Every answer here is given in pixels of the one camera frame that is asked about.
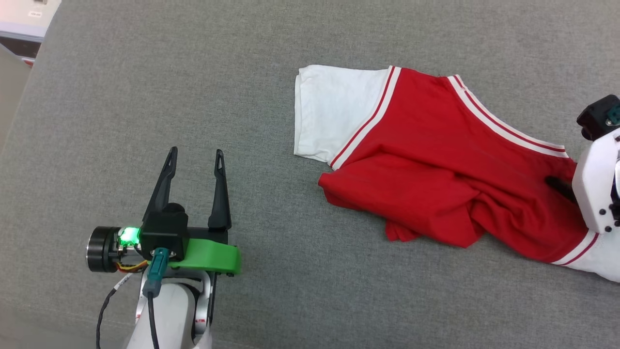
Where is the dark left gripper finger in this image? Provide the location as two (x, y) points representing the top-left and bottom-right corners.
(142, 146), (178, 222)
(208, 149), (232, 230)

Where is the thin black labelled cable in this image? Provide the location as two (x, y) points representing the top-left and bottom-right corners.
(95, 271), (147, 349)

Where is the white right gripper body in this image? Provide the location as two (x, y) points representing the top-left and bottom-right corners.
(572, 128), (620, 235)

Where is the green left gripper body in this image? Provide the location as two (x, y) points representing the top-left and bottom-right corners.
(86, 226), (242, 277)

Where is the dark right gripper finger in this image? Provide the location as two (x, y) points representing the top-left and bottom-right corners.
(545, 175), (577, 204)

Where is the red and white shirt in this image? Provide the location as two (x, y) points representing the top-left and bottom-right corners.
(293, 64), (620, 284)

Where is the black cable with teal plug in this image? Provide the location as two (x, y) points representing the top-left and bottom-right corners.
(142, 248), (171, 349)

